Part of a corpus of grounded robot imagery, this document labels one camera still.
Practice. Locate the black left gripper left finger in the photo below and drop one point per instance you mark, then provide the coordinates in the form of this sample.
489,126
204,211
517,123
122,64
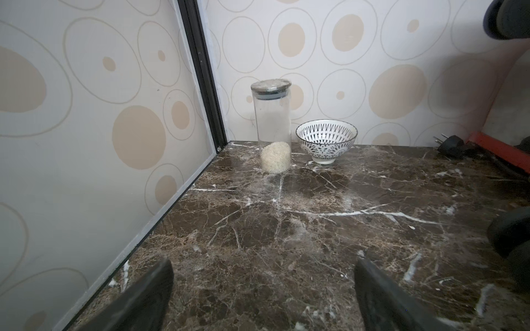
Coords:
143,306

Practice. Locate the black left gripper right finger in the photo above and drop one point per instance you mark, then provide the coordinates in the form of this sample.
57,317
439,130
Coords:
385,306

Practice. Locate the white hard shell suitcase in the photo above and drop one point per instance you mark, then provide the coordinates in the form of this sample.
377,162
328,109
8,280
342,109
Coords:
509,233

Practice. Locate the black toaster power plug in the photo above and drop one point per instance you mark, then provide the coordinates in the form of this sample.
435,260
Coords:
452,147

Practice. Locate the white perforated strainer bowl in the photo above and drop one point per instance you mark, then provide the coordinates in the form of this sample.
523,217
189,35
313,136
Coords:
327,139

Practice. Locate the red polka dot toaster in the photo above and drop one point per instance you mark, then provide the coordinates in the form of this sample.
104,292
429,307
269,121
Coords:
505,134

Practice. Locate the clear glass jar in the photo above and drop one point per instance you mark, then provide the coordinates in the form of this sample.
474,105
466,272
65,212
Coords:
271,100

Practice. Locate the black left corner post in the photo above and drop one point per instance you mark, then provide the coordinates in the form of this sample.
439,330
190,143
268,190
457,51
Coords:
197,41

